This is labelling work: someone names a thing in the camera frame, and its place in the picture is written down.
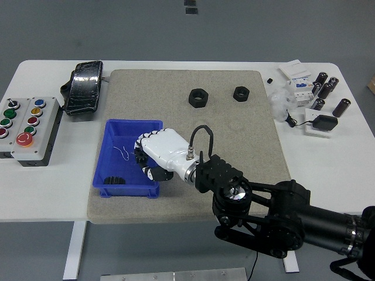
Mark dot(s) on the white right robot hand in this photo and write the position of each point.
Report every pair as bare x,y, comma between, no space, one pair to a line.
164,149

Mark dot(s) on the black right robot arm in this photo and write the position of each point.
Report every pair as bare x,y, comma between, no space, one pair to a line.
293,219

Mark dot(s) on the large black hex nut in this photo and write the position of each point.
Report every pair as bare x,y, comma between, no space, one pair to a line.
193,101

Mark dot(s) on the smaller black hex nut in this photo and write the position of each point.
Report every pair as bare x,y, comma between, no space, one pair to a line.
238,97

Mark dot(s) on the grey control box emergency stop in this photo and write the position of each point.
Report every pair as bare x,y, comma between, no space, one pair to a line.
35,131

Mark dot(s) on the grey control box with selector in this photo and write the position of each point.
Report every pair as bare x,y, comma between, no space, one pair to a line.
10,128

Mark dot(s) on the brown cardboard box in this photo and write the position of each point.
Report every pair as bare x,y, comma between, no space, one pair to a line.
372,82

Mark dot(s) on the blue plastic bin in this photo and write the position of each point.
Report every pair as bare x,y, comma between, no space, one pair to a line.
117,167

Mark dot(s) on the grey-brown felt mat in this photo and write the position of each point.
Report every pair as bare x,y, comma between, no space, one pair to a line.
234,146

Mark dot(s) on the black tape-wrapped device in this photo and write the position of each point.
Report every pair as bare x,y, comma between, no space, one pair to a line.
83,87

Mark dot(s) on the clear crumpled plastic bag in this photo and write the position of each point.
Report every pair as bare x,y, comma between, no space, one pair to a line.
279,105

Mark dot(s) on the white table leg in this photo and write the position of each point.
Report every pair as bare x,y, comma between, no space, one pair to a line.
73,251
291,263

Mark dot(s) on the white blue circuit breaker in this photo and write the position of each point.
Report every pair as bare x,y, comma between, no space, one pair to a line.
301,92

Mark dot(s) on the white square plate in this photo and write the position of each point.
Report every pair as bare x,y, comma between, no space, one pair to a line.
310,114

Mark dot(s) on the white flat carton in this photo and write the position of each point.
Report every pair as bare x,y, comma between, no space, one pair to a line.
293,69

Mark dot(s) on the dark brown cylindrical capacitor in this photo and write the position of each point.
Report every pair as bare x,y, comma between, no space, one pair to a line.
333,82
320,78
318,104
325,90
316,88
341,107

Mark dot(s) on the black power adapter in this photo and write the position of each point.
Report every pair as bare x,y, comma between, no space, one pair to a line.
325,123

